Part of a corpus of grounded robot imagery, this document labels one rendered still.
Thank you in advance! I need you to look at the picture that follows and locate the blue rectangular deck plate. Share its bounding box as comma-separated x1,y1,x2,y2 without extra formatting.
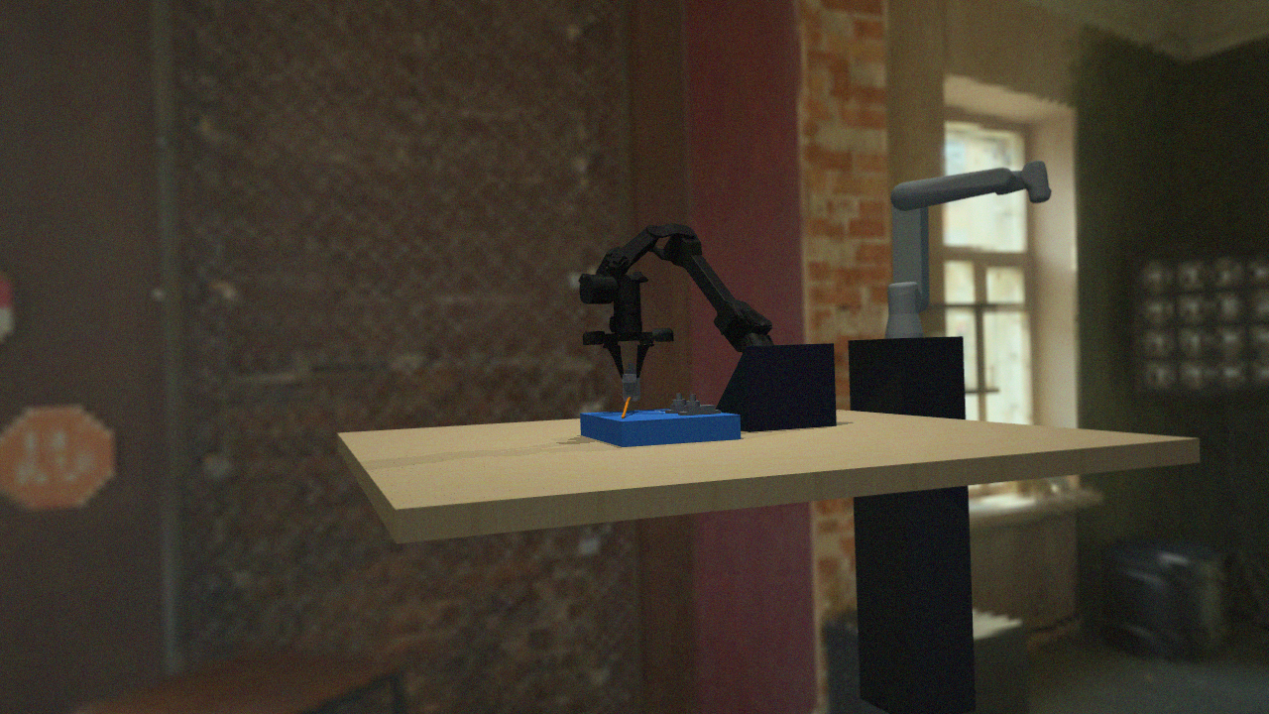
580,394,741,446

